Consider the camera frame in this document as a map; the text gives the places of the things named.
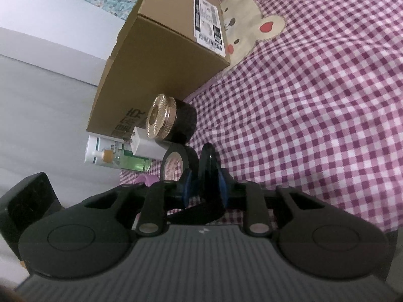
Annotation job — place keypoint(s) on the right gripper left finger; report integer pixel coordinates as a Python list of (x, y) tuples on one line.
[(162, 197)]

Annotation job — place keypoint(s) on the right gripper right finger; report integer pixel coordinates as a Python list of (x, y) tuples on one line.
[(219, 191)]

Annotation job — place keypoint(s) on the pink tape roll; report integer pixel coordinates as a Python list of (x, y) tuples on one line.
[(147, 179)]

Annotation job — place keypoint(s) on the black tape roll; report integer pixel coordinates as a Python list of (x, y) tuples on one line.
[(178, 160)]

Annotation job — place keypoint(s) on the white charger plug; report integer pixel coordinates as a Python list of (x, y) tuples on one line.
[(143, 146)]

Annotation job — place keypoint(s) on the white green tube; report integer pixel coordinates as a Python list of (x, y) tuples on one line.
[(114, 154)]

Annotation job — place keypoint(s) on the black jar gold lid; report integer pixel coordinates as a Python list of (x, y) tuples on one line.
[(171, 120)]

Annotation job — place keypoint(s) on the purple checkered tablecloth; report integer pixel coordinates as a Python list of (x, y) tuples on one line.
[(319, 107)]

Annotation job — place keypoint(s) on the brown cardboard box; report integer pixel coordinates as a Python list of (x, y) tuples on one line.
[(165, 46)]

